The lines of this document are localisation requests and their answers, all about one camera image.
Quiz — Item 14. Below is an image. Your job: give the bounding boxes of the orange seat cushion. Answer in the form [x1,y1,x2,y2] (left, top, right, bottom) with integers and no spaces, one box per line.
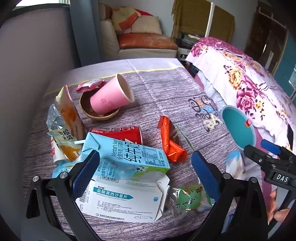
[118,32,178,49]

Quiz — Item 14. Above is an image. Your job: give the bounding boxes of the dark bedside stack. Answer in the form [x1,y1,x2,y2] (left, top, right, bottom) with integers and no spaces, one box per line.
[176,31,201,61]

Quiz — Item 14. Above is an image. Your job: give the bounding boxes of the cream pillow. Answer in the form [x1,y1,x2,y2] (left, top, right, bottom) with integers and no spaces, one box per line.
[131,16,163,35]

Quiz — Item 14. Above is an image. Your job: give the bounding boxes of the teal wardrobe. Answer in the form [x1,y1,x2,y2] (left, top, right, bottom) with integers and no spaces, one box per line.
[273,35,296,102]

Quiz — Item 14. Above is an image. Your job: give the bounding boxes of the person's right hand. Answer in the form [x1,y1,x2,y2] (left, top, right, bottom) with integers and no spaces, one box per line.
[269,189,291,223]

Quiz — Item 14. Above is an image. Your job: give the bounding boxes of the orange patterned pillow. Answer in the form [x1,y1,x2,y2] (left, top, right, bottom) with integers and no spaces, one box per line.
[111,7,141,32]

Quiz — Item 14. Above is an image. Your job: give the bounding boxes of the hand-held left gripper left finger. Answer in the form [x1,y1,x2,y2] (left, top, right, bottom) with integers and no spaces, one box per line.
[25,149,102,241]

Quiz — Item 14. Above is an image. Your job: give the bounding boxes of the blue milk carton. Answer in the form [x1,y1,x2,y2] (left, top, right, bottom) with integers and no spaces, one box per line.
[74,132,171,180]

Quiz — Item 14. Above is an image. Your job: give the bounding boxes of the mustard patterned cloth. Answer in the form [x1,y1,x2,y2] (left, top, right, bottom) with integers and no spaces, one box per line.
[172,0,236,43]

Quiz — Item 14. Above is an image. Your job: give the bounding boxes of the purple printed tablecloth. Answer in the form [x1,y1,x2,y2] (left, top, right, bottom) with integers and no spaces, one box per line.
[23,58,262,234]

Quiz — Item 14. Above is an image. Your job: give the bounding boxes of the white pole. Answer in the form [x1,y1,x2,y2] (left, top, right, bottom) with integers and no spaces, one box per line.
[205,0,216,39]

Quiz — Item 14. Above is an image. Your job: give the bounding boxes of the floral pink blanket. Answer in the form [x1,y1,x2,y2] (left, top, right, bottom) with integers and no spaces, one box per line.
[185,37,296,163]

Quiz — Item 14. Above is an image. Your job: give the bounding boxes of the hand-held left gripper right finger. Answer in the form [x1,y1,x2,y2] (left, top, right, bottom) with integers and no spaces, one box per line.
[187,151,269,241]

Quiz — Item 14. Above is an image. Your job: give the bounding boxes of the teal plastic basin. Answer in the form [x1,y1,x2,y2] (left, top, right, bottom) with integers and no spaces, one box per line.
[218,105,257,149]

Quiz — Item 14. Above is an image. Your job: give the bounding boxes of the pink paper cup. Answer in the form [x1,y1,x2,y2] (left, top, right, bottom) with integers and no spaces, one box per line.
[90,74,135,114]

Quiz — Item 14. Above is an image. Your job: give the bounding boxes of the cream sofa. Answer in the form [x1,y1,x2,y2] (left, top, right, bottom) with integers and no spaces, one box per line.
[98,2,178,62]

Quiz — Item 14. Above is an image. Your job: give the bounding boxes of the red soda can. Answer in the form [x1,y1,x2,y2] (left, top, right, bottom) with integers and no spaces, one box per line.
[88,126,143,146]

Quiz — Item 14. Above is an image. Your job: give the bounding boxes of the tan brown pillow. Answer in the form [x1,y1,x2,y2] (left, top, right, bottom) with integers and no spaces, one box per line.
[99,3,114,22]

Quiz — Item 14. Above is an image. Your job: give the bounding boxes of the pink snack wrapper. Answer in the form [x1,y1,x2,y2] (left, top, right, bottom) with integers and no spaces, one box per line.
[76,79,105,93]

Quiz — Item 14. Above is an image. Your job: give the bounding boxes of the white medicine box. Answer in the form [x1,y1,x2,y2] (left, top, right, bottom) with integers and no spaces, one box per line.
[75,173,170,223]

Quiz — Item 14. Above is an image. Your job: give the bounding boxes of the brown wooden bowl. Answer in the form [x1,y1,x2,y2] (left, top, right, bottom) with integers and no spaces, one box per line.
[80,89,121,121]

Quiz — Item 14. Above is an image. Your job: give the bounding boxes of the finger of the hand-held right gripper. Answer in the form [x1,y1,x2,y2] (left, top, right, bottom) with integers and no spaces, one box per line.
[243,145,278,171]
[260,139,296,163]

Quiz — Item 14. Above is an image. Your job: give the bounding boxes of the green snack in clear wrapper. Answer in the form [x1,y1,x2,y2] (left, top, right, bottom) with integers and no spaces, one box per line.
[162,184,214,223]

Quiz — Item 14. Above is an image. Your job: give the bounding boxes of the orange snack wrapper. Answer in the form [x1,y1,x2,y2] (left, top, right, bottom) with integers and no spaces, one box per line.
[158,115,188,163]

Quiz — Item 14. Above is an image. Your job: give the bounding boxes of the pink bed sheet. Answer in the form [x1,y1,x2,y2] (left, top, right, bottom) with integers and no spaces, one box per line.
[186,61,278,209]

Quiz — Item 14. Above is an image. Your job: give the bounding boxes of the orange white snack bag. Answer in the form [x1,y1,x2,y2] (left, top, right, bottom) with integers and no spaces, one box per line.
[46,85,85,163]

